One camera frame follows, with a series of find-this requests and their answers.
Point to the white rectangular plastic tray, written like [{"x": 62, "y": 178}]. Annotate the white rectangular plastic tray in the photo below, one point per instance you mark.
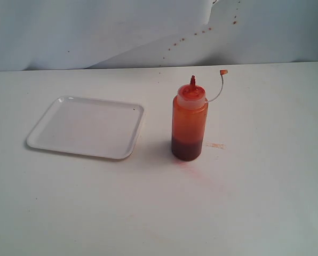
[{"x": 88, "y": 127}]

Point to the red sauce squeeze bottle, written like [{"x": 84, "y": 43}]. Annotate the red sauce squeeze bottle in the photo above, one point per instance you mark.
[{"x": 189, "y": 113}]

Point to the white backdrop sheet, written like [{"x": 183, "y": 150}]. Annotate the white backdrop sheet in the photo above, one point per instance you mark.
[{"x": 40, "y": 35}]

